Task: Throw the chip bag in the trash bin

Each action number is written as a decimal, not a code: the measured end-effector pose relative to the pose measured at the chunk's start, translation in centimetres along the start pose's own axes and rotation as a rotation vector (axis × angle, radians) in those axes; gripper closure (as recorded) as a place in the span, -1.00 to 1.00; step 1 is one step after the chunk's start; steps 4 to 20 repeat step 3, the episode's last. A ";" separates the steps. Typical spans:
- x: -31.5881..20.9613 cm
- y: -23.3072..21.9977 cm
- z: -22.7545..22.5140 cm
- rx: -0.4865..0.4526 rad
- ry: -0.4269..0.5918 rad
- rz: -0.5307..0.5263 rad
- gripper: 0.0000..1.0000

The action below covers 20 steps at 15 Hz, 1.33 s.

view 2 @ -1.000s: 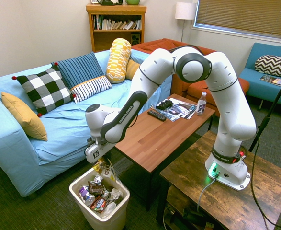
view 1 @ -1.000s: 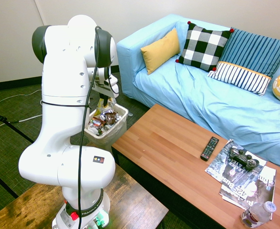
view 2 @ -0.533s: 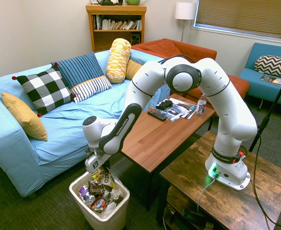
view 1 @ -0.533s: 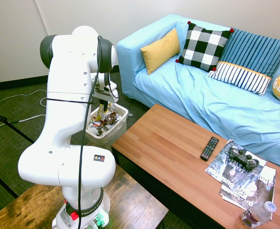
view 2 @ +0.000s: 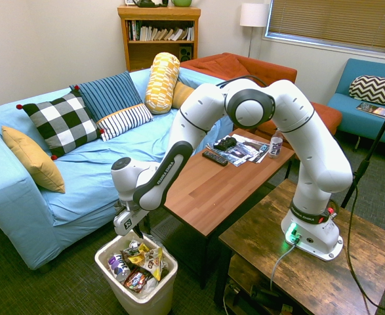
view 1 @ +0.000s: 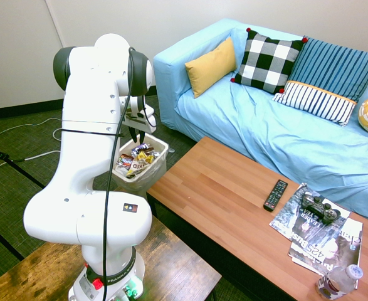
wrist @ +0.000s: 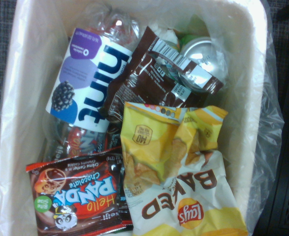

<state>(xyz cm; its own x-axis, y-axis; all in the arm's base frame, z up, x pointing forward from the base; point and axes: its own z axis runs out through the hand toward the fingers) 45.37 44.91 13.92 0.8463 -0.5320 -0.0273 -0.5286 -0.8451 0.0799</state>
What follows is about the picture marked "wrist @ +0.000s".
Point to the yellow white Lays chip bag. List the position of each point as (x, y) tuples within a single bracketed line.
[(171, 172)]

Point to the beige plastic trash bin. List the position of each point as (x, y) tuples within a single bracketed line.
[(242, 98)]

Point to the white lined trash bin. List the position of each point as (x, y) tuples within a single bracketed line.
[(269, 123)]

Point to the brown snack wrapper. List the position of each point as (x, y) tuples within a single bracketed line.
[(146, 86)]

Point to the clear Hint bottle purple label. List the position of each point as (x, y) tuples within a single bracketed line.
[(85, 81)]

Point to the red snack wrapper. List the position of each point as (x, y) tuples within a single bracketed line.
[(75, 140)]

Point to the silver drink can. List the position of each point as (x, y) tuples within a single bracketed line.
[(201, 49)]

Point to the green wrapper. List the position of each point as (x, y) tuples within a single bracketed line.
[(188, 38)]

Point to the Hello Panda chocolate packet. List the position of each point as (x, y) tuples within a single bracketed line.
[(85, 196)]

